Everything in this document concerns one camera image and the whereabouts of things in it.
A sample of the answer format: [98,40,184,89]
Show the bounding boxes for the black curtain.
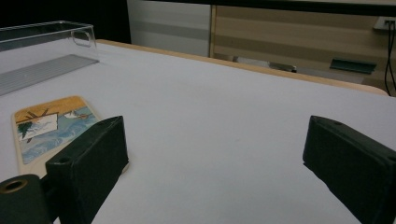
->
[0,0,132,45]

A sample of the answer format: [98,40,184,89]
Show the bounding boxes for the white cabinet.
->
[126,0,213,58]

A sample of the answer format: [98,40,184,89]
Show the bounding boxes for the black hanging cables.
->
[384,20,396,89]

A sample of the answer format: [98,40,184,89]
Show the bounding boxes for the wooden cabinet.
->
[210,4,396,91]

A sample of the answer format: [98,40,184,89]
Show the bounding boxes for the wooden coaster with painted picture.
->
[11,95,130,176]

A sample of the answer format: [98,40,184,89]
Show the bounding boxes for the white table cover board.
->
[0,40,396,224]

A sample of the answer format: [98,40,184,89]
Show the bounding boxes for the clear acrylic box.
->
[0,20,100,97]

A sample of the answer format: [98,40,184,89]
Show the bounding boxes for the green cabinet handle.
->
[330,57,377,75]

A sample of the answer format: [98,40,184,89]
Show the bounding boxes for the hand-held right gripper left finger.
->
[45,115,130,224]

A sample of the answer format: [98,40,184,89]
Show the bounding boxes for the wall power socket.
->
[373,16,396,32]

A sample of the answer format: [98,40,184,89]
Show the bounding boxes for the black horizontal frame bar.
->
[146,0,396,18]

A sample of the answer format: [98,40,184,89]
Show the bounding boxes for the wooden table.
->
[95,38,389,96]

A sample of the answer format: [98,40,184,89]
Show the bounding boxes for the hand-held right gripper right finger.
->
[302,115,396,224]

